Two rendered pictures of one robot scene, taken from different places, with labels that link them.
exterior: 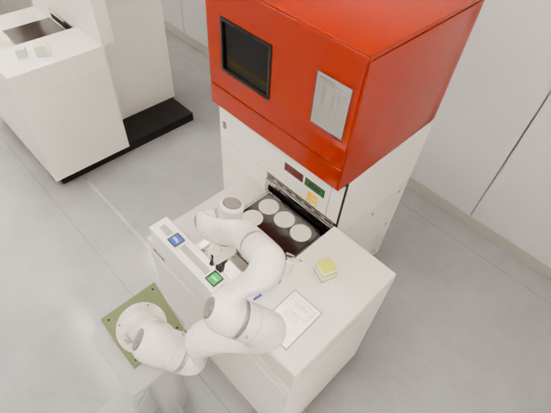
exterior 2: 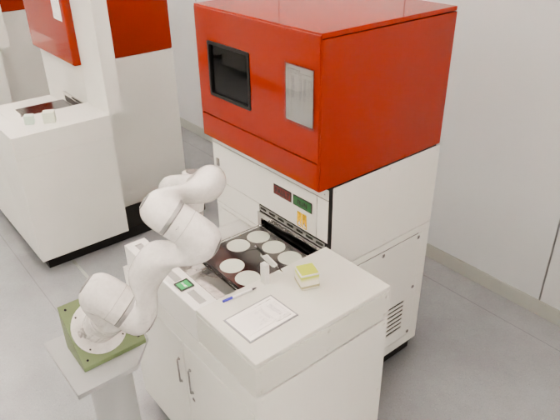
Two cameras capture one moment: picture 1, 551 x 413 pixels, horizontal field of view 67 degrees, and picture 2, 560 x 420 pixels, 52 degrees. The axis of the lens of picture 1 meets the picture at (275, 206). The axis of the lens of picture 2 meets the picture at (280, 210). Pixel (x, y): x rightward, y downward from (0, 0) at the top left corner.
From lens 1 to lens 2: 0.88 m
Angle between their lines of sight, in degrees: 21
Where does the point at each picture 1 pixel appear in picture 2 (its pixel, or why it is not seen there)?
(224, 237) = not seen: hidden behind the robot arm
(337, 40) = (296, 28)
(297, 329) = (266, 326)
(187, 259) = not seen: hidden behind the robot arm
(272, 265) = (208, 173)
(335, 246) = (324, 262)
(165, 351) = (110, 292)
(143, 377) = (92, 379)
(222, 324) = (153, 209)
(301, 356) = (266, 348)
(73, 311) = (35, 392)
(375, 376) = not seen: outside the picture
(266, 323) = (197, 219)
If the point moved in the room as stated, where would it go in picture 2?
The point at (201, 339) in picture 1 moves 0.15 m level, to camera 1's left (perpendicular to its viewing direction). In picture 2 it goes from (141, 255) to (87, 251)
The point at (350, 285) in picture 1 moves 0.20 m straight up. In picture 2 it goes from (334, 293) to (337, 247)
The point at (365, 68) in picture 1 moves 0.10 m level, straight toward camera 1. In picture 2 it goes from (319, 46) to (310, 53)
